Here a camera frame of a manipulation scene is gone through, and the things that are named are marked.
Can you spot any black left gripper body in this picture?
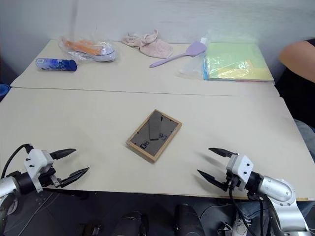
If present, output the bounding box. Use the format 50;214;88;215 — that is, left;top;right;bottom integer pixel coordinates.
39;166;62;192

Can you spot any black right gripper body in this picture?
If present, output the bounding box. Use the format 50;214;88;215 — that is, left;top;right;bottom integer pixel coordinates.
222;169;242;192

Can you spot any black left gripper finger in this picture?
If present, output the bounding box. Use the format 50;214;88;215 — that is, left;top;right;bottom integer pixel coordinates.
60;167;90;189
49;148;77;160

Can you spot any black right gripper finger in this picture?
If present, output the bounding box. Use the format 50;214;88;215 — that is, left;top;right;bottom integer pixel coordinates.
208;147;239;159
197;169;228;193

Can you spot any blue round object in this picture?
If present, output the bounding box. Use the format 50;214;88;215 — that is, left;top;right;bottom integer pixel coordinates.
0;84;11;101

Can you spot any blue cylindrical can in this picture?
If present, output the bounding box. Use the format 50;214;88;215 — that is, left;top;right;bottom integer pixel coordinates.
35;58;78;72

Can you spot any clear plastic bag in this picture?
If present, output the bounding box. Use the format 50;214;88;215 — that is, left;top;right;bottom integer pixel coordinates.
175;52;210;80

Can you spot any coloured paper stack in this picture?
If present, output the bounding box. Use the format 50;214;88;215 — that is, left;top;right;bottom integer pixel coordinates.
203;42;275;83

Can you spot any person in black shirt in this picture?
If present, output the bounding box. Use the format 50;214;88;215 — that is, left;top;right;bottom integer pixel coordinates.
274;38;315;168

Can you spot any purple spatula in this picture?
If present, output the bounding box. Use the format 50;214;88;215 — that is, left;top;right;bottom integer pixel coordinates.
149;41;207;68

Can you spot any plastic bag with orange items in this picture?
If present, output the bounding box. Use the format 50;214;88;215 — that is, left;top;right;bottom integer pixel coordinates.
58;36;118;63

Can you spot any pink cloth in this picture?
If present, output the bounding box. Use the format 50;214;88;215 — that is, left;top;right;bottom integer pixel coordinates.
122;29;174;59

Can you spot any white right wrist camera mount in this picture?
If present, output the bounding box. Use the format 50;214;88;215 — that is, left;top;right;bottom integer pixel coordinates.
226;154;254;192

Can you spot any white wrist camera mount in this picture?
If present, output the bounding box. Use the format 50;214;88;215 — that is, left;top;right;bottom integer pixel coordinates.
226;154;254;192
24;148;54;193

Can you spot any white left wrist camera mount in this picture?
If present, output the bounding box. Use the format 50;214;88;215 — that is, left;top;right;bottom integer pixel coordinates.
24;148;54;193

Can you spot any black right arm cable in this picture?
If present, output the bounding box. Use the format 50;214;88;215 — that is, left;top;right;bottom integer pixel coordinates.
228;181;254;236

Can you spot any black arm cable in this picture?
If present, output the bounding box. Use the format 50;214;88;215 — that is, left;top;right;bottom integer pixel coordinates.
228;181;254;236
0;144;34;179

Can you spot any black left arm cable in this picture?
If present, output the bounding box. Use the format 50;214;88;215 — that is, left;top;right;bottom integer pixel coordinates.
0;144;34;179

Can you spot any wooden picture frame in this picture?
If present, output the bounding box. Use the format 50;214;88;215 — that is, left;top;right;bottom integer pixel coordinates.
126;109;183;163

